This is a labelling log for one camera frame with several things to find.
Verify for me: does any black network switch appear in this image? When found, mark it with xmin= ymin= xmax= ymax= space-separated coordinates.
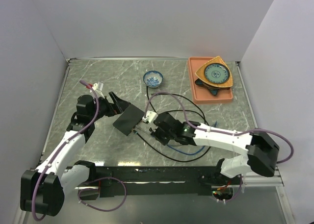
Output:
xmin=113 ymin=104 xmax=144 ymax=136

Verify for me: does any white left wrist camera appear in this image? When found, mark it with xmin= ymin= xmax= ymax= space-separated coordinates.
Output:
xmin=92 ymin=82 xmax=105 ymax=99

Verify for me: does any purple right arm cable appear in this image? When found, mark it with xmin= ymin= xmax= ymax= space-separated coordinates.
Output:
xmin=144 ymin=91 xmax=294 ymax=164

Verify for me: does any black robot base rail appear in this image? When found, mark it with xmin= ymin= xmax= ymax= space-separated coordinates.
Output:
xmin=67 ymin=158 xmax=243 ymax=198

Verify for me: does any teal round patterned plate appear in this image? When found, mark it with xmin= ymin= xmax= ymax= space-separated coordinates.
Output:
xmin=204 ymin=63 xmax=231 ymax=84

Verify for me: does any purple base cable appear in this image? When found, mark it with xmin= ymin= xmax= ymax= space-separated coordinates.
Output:
xmin=78 ymin=176 xmax=128 ymax=212
xmin=215 ymin=178 xmax=245 ymax=205

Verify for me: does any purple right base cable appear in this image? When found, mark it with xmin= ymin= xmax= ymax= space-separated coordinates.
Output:
xmin=215 ymin=178 xmax=245 ymax=205

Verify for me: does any blue white porcelain bowl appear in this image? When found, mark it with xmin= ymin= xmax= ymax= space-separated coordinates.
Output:
xmin=143 ymin=71 xmax=164 ymax=88

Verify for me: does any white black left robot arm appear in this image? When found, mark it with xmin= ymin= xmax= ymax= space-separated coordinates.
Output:
xmin=20 ymin=92 xmax=130 ymax=216

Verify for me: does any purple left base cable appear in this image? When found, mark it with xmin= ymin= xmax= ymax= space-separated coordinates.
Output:
xmin=78 ymin=176 xmax=128 ymax=212

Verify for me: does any blue ethernet cable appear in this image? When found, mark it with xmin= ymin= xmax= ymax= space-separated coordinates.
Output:
xmin=166 ymin=121 xmax=218 ymax=156

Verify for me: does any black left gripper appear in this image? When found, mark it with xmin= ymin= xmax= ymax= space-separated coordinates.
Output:
xmin=89 ymin=91 xmax=131 ymax=122

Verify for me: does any dark blue triangular plate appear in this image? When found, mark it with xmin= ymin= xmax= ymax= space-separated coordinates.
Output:
xmin=194 ymin=78 xmax=230 ymax=96

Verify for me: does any pink plastic tray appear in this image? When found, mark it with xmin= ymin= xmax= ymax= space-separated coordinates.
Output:
xmin=187 ymin=56 xmax=233 ymax=104

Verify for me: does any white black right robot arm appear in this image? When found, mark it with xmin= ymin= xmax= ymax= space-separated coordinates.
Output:
xmin=142 ymin=111 xmax=279 ymax=184

